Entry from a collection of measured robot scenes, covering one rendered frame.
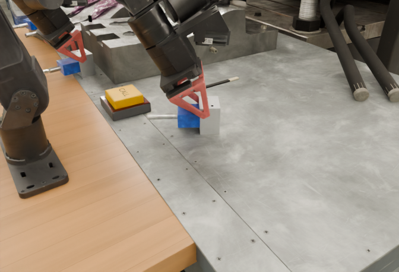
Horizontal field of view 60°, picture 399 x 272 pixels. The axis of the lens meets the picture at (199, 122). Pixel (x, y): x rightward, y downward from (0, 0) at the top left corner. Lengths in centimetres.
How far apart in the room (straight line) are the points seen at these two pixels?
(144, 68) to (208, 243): 52
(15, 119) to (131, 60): 36
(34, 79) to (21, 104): 4
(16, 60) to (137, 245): 29
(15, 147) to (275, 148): 41
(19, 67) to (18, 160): 15
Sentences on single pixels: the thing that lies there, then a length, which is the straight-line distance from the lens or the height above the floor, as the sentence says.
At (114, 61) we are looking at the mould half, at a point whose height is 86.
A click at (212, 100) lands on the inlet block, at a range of 63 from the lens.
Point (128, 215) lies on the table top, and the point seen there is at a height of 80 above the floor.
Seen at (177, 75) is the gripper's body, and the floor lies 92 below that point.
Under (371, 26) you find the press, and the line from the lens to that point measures 156.
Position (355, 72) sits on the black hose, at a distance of 86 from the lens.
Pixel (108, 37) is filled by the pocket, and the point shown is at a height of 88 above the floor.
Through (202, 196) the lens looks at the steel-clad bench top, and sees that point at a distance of 50.
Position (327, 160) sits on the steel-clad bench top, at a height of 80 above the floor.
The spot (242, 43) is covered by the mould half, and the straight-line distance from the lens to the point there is 99.
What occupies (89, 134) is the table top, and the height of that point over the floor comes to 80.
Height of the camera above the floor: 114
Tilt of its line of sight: 31 degrees down
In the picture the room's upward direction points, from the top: straight up
